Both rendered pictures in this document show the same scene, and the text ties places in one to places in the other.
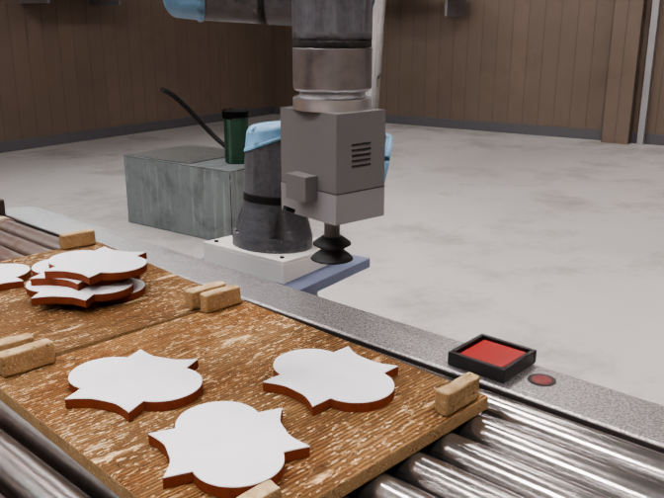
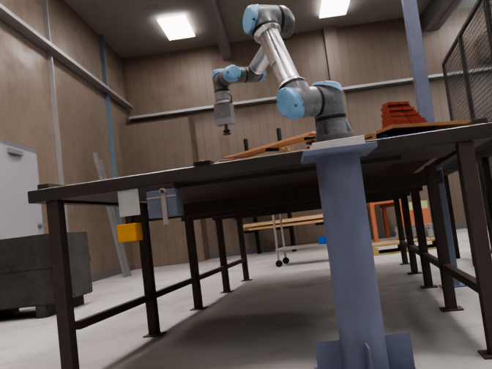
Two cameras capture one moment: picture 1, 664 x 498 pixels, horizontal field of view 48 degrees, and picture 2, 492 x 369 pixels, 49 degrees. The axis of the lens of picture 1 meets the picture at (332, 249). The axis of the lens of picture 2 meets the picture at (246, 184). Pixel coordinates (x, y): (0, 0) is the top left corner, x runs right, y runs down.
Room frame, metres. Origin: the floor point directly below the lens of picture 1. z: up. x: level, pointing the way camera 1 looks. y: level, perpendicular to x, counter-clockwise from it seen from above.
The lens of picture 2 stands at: (2.95, -1.27, 0.61)
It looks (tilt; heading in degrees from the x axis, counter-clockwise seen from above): 5 degrees up; 149
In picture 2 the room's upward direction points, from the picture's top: 7 degrees counter-clockwise
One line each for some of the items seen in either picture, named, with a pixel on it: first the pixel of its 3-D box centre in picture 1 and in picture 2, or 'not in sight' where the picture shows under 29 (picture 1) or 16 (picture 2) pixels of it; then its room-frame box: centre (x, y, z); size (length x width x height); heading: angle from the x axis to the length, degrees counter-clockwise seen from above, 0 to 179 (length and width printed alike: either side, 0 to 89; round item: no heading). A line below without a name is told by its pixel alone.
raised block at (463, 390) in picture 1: (457, 393); not in sight; (0.68, -0.13, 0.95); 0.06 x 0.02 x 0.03; 135
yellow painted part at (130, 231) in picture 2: not in sight; (128, 215); (0.58, -0.48, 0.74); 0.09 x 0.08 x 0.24; 48
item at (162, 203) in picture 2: not in sight; (165, 204); (0.69, -0.34, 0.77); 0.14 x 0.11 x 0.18; 48
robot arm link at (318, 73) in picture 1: (330, 72); (222, 97); (0.73, 0.00, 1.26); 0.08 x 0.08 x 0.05
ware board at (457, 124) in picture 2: not in sight; (405, 133); (0.89, 1.05, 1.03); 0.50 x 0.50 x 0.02; 78
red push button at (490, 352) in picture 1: (492, 358); not in sight; (0.82, -0.19, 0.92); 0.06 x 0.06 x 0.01; 48
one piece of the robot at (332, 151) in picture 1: (321, 155); (225, 113); (0.72, 0.01, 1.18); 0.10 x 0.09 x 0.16; 131
